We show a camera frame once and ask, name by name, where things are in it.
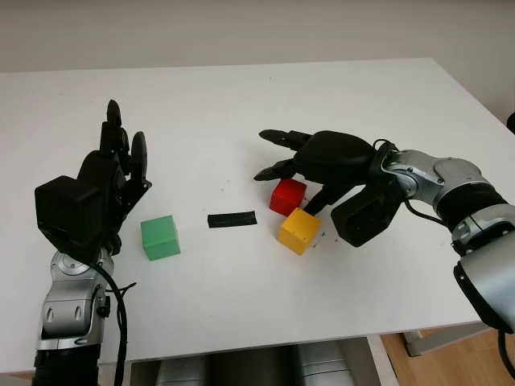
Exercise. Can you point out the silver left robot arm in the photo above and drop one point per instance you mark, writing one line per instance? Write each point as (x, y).
(68, 305)

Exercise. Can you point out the black tape strip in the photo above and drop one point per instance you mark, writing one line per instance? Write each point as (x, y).
(232, 219)

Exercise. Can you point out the green wooden block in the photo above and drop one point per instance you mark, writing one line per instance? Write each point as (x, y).
(161, 239)

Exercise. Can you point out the dark grey robot torso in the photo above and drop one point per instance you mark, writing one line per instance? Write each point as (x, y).
(251, 368)

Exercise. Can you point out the black round object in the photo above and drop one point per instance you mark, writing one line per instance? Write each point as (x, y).
(511, 121)

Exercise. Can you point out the silver robot right leg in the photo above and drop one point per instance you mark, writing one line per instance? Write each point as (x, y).
(324, 366)

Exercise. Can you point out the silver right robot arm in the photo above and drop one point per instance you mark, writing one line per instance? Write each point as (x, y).
(462, 177)

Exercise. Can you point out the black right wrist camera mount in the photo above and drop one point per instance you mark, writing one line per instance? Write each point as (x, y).
(362, 221)

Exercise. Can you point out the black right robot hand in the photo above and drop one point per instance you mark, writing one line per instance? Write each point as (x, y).
(334, 154)

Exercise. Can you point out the white table leg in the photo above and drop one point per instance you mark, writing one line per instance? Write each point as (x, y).
(380, 362)

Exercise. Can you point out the yellow wooden block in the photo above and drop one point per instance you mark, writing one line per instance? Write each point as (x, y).
(297, 233)

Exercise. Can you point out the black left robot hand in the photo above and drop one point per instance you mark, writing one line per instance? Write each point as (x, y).
(102, 177)

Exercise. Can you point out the red wooden block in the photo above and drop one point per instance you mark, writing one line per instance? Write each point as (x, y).
(286, 195)

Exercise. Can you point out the grey metal floor bar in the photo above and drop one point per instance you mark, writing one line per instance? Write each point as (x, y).
(446, 339)

